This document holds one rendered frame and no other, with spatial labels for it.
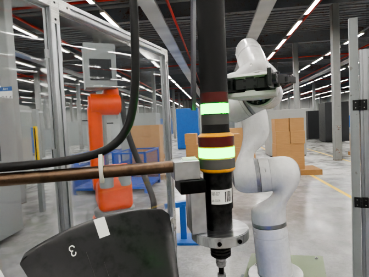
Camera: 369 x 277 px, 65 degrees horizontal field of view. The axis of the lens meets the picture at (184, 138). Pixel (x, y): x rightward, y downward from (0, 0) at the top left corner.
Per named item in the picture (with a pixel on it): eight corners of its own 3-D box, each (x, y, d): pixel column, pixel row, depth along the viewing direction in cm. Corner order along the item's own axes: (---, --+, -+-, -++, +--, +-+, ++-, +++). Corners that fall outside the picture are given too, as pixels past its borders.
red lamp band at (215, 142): (203, 148, 32) (202, 137, 32) (194, 145, 36) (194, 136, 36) (240, 145, 33) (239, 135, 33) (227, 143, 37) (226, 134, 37)
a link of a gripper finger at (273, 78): (289, 88, 54) (286, 84, 48) (272, 89, 55) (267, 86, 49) (289, 71, 54) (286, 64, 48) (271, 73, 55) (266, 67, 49)
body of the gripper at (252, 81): (281, 103, 65) (277, 100, 55) (237, 106, 69) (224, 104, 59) (280, 70, 64) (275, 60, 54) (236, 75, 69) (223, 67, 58)
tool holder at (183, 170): (181, 255, 31) (177, 164, 30) (171, 231, 38) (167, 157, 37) (259, 244, 33) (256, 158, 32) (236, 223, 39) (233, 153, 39)
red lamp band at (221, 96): (204, 102, 32) (203, 91, 32) (197, 104, 36) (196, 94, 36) (232, 101, 33) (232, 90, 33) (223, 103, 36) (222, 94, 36)
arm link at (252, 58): (214, 67, 99) (216, 109, 73) (256, 39, 93) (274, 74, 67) (228, 87, 102) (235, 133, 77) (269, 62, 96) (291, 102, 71)
